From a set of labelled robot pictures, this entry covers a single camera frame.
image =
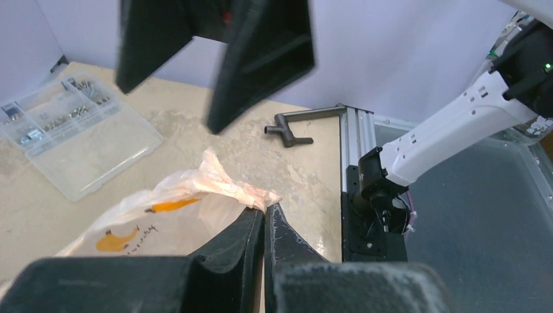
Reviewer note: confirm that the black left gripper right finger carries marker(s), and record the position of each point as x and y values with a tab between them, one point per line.
298	279

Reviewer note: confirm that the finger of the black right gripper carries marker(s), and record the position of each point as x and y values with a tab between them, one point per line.
151	33
269	47

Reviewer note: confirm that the translucent orange plastic bag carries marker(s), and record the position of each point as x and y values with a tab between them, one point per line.
176	217

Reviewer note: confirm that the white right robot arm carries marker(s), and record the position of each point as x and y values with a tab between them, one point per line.
516	89

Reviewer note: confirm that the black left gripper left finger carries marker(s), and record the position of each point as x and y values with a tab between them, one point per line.
223	275

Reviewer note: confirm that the clear plastic screw box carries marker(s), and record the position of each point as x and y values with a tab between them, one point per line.
77	133

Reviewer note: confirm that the front aluminium rail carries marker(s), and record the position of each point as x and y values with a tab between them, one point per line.
357	138

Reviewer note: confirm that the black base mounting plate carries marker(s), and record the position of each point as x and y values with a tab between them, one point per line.
363	236

